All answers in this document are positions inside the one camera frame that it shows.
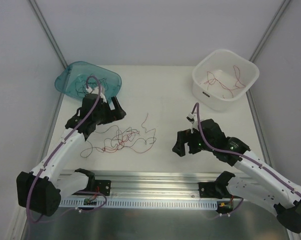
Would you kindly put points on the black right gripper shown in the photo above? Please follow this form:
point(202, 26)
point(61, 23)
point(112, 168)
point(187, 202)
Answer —
point(188, 139)

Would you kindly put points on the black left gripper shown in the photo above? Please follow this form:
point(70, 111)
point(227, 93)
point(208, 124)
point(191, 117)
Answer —
point(113, 111)

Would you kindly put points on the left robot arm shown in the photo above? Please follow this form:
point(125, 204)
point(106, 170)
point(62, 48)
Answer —
point(51, 166)

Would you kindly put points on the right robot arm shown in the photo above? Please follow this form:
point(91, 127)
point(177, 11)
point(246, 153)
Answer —
point(273, 192)

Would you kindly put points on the teal transparent plastic tray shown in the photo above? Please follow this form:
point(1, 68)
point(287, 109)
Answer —
point(80, 75)

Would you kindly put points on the white plastic basket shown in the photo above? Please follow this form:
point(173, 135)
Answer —
point(222, 78)

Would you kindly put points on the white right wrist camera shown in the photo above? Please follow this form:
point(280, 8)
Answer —
point(192, 118)

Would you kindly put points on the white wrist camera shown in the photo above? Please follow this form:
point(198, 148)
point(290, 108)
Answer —
point(98, 91)
point(192, 118)

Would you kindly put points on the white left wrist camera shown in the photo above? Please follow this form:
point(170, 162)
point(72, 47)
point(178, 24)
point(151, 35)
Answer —
point(98, 91)

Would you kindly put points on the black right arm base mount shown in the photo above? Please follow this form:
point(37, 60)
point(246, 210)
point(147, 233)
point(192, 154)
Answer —
point(216, 189)

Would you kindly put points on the aluminium frame rail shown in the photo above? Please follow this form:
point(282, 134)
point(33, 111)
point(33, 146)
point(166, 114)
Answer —
point(131, 183)

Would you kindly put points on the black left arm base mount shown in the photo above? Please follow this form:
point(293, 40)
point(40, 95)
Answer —
point(94, 185)

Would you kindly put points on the white slotted cable duct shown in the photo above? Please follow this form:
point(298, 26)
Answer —
point(131, 203)

